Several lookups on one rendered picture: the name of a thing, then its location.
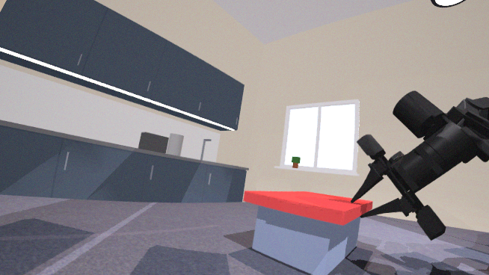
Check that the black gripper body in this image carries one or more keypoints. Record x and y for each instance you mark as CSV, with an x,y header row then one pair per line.
x,y
418,168

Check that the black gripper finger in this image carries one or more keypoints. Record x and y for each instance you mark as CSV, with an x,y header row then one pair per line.
x,y
371,180
392,206

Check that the red lid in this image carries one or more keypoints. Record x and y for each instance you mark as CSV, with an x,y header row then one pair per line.
x,y
333,209

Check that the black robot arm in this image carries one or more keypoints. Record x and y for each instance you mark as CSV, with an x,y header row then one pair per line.
x,y
458,136

